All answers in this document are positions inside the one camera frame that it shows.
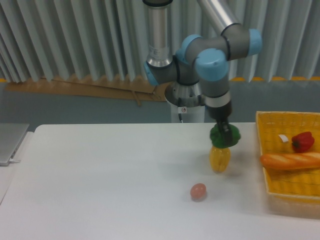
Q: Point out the white paper tag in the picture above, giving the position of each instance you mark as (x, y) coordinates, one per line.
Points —
(283, 138)

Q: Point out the green bell pepper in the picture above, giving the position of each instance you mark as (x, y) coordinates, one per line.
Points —
(216, 138)

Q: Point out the red bell pepper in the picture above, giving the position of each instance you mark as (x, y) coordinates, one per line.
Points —
(302, 142)

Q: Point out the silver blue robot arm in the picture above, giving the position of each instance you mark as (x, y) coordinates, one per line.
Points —
(201, 61)

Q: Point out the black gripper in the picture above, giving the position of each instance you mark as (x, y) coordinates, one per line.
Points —
(220, 115)

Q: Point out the yellow woven basket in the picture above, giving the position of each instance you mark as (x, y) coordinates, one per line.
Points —
(301, 185)

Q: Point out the silver laptop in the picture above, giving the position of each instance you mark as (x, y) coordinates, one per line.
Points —
(11, 137)

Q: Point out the yellow bell pepper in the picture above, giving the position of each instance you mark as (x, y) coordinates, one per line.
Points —
(219, 158)

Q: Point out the baguette bread loaf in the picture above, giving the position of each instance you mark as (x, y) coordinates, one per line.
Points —
(291, 161)

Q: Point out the brown egg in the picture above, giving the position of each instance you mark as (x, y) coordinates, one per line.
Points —
(198, 191)

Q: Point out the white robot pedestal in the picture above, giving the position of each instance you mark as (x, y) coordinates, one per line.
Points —
(187, 114)

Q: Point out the brown cardboard sheet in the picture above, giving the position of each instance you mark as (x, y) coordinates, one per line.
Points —
(138, 90)

